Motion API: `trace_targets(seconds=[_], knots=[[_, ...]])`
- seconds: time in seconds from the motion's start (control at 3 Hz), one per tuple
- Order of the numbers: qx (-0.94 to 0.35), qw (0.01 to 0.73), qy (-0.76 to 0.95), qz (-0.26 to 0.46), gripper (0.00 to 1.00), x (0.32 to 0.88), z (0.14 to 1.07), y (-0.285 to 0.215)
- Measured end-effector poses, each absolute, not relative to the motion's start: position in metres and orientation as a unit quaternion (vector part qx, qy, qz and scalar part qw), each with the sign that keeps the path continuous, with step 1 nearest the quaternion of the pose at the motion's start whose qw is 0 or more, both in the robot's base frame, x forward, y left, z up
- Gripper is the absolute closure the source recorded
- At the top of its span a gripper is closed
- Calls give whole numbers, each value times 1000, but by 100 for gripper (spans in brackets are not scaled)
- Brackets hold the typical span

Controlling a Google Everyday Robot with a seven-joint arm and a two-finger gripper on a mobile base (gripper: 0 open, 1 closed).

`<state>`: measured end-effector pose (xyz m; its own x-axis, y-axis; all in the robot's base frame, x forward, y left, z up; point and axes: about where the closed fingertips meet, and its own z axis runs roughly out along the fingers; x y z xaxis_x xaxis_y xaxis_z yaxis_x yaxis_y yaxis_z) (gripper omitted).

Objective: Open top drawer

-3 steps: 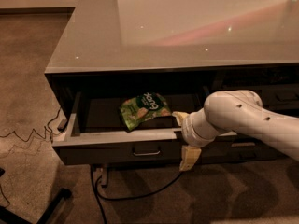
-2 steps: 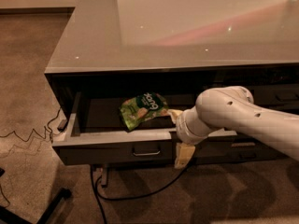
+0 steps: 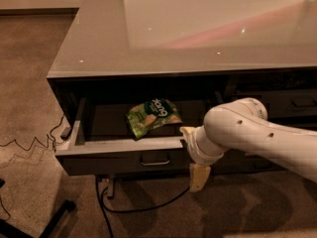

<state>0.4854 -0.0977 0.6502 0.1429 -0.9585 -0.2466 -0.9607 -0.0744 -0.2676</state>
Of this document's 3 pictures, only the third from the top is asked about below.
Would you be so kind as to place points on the green snack bag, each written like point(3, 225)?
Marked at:
point(150, 115)

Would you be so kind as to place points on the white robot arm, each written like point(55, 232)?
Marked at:
point(242, 125)

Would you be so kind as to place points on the black stand legs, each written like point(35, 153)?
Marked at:
point(43, 208)

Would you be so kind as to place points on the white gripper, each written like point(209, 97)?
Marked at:
point(197, 148)

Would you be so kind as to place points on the grey cabinet with glossy top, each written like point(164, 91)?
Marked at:
point(195, 53)

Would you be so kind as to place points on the grey drawer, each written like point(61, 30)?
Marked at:
point(285, 103)
point(102, 144)

